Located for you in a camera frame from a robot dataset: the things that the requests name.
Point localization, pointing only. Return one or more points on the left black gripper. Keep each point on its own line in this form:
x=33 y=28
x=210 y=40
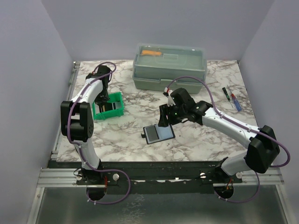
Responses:
x=101 y=101

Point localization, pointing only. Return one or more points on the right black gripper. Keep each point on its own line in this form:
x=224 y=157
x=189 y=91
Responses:
x=163 y=122

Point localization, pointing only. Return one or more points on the green plastic bin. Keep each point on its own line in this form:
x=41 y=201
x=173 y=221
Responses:
x=117 y=96

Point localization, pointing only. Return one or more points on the black card holder wallet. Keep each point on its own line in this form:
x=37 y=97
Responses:
x=164 y=133

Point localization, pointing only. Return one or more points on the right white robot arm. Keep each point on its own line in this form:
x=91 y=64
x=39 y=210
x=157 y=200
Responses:
x=260 y=143

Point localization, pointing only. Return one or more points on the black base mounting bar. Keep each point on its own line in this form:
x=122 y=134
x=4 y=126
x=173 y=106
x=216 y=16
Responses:
x=154 y=177

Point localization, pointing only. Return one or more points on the grey plastic tool box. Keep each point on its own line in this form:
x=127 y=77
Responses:
x=154 y=73

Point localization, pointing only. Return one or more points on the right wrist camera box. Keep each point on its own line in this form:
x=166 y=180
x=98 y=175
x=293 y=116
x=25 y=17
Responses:
x=167 y=92

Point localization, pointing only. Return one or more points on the orange handled tool in box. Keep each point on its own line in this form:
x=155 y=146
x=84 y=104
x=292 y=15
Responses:
x=150 y=53

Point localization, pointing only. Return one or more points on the green handled screwdriver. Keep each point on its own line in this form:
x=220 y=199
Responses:
x=227 y=95

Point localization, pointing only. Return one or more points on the aluminium rail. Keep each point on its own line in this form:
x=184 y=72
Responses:
x=67 y=177

